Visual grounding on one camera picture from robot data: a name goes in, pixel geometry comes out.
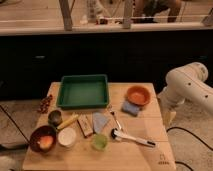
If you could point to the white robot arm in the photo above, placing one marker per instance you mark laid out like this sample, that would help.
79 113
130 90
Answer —
185 82

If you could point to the metal fork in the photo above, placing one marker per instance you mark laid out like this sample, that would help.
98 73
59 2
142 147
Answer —
112 112

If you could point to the green plastic tray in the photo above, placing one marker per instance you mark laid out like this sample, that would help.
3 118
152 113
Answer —
83 92

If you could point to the dark brown bowl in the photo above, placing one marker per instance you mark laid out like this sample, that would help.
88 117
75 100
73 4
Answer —
37 134

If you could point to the white round lid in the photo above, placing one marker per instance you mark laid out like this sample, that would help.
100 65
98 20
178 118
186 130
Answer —
67 137

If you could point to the red grape bunch toy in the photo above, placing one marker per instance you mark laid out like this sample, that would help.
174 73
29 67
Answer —
44 104

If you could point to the orange peach toy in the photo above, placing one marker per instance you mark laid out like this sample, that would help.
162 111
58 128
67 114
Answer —
46 142

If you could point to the green plastic cup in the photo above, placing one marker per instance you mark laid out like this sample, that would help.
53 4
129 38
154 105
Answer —
99 142

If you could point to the orange bowl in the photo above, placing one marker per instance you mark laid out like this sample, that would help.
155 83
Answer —
138 95

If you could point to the person in background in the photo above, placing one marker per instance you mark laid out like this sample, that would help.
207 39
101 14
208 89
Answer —
145 10

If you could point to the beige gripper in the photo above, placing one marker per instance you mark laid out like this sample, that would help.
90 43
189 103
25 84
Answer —
168 115

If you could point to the dark metal cup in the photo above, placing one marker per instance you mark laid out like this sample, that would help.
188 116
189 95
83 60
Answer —
55 118

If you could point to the blue sponge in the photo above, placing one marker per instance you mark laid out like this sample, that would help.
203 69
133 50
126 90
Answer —
130 108

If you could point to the brown wooden block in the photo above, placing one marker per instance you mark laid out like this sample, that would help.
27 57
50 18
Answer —
85 125

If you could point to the light blue cloth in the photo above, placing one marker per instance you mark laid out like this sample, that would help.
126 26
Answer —
99 122

